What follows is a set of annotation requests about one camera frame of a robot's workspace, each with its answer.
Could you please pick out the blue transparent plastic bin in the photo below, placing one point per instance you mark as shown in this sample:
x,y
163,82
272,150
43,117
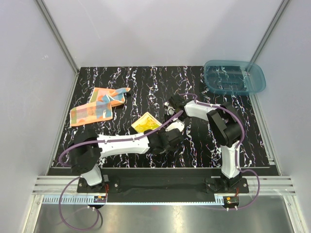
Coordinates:
x,y
237,78

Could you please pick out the right aluminium frame post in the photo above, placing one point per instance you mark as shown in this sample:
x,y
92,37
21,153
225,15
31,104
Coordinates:
x,y
272,25

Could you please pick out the left aluminium frame post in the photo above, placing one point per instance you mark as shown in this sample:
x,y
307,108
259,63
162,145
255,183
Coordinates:
x,y
57,35

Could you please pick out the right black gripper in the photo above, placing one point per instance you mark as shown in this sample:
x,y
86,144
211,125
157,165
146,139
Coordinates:
x,y
167,116

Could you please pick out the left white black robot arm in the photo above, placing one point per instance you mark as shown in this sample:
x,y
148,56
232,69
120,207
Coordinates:
x,y
84,155

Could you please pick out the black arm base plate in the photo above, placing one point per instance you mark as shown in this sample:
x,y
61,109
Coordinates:
x,y
155,184

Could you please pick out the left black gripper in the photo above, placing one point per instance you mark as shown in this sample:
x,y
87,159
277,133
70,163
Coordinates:
x,y
162,131

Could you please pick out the aluminium frame post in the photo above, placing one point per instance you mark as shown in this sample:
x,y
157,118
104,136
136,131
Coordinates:
x,y
57,35
272,25

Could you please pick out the aluminium rail with slots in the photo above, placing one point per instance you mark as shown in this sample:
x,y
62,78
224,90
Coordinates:
x,y
63,190

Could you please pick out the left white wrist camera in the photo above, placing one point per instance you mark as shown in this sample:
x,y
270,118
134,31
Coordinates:
x,y
176,126

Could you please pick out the orange blue patterned towel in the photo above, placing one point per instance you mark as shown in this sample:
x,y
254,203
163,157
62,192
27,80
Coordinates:
x,y
100,106

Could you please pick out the yellow crocodile towel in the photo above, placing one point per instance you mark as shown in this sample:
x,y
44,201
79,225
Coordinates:
x,y
146,122

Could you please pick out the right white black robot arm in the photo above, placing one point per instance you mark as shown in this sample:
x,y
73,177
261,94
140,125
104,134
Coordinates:
x,y
227,129

